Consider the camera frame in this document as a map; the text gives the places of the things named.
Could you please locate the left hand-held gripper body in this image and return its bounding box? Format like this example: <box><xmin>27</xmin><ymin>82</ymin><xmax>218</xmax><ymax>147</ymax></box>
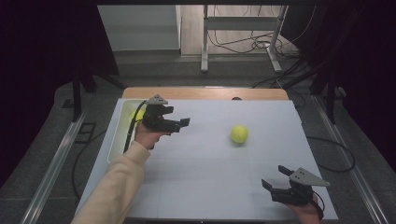
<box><xmin>141</xmin><ymin>94</ymin><xmax>182</xmax><ymax>134</ymax></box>

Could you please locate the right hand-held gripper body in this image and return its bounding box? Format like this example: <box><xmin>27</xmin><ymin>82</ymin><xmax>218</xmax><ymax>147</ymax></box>
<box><xmin>270</xmin><ymin>167</ymin><xmax>332</xmax><ymax>207</ymax></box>

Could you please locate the yellow tennis ball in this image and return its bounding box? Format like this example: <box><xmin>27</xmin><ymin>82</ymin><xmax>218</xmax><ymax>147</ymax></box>
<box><xmin>230</xmin><ymin>124</ymin><xmax>249</xmax><ymax>145</ymax></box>
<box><xmin>133</xmin><ymin>108</ymin><xmax>146</xmax><ymax>123</ymax></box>

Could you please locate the white plastic bin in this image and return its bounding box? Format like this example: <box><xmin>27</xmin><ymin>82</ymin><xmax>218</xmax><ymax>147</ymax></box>
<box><xmin>106</xmin><ymin>98</ymin><xmax>150</xmax><ymax>165</ymax></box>

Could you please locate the person's left hand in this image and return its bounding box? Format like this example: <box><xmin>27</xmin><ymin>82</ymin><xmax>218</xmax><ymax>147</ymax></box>
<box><xmin>134</xmin><ymin>121</ymin><xmax>172</xmax><ymax>151</ymax></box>

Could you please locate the person's right hand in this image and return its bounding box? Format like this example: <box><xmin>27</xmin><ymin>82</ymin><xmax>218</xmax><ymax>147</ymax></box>
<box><xmin>287</xmin><ymin>194</ymin><xmax>322</xmax><ymax>224</ymax></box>

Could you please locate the white table cover sheet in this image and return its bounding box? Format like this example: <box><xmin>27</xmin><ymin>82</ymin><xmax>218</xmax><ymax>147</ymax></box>
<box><xmin>74</xmin><ymin>98</ymin><xmax>339</xmax><ymax>221</ymax></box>

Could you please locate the black stand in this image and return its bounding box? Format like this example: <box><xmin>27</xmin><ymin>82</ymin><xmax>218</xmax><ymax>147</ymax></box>
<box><xmin>70</xmin><ymin>66</ymin><xmax>127</xmax><ymax>123</ymax></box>
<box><xmin>278</xmin><ymin>59</ymin><xmax>339</xmax><ymax>125</ymax></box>

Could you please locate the white cabinet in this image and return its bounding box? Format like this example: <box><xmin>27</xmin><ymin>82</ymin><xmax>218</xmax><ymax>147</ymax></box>
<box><xmin>96</xmin><ymin>4</ymin><xmax>182</xmax><ymax>52</ymax></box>

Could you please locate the white metal stand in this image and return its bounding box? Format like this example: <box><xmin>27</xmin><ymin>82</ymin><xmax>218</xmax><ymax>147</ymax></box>
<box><xmin>200</xmin><ymin>4</ymin><xmax>290</xmax><ymax>75</ymax></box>

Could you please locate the dark curtain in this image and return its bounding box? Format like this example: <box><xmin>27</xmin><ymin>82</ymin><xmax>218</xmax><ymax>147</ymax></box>
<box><xmin>281</xmin><ymin>0</ymin><xmax>396</xmax><ymax>175</ymax></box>
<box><xmin>0</xmin><ymin>0</ymin><xmax>120</xmax><ymax>189</ymax></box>

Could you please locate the left hand-held gripper black cable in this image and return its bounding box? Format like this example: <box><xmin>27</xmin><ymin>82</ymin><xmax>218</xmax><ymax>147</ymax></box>
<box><xmin>122</xmin><ymin>100</ymin><xmax>148</xmax><ymax>154</ymax></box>

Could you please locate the hand-held gripper black cable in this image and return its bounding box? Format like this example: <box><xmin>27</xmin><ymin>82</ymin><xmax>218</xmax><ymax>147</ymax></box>
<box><xmin>311</xmin><ymin>190</ymin><xmax>326</xmax><ymax>220</ymax></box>
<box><xmin>122</xmin><ymin>100</ymin><xmax>148</xmax><ymax>154</ymax></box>

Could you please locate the right hand-held gripper black cable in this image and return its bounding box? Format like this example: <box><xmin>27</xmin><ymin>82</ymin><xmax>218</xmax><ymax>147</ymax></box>
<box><xmin>311</xmin><ymin>190</ymin><xmax>326</xmax><ymax>220</ymax></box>

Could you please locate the metal floor rail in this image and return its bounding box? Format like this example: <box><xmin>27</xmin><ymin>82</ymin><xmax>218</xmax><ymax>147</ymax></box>
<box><xmin>312</xmin><ymin>93</ymin><xmax>390</xmax><ymax>224</ymax></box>
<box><xmin>19</xmin><ymin>110</ymin><xmax>89</xmax><ymax>224</ymax></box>

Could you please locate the black looped floor cable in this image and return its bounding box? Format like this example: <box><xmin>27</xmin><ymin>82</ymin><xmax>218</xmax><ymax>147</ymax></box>
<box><xmin>306</xmin><ymin>135</ymin><xmax>357</xmax><ymax>174</ymax></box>

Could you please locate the black curved floor cable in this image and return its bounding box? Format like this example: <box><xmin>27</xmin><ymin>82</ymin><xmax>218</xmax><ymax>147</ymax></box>
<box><xmin>71</xmin><ymin>129</ymin><xmax>107</xmax><ymax>201</ymax></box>

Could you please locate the tangle of black floor cables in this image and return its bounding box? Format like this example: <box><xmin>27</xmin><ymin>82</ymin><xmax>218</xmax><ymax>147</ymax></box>
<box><xmin>207</xmin><ymin>4</ymin><xmax>317</xmax><ymax>61</ymax></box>

